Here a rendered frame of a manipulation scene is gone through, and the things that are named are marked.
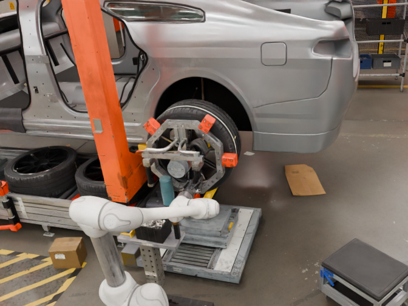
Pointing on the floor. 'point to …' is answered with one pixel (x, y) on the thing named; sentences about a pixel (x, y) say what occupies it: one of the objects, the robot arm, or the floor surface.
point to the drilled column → (152, 265)
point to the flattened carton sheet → (303, 180)
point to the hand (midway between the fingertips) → (197, 179)
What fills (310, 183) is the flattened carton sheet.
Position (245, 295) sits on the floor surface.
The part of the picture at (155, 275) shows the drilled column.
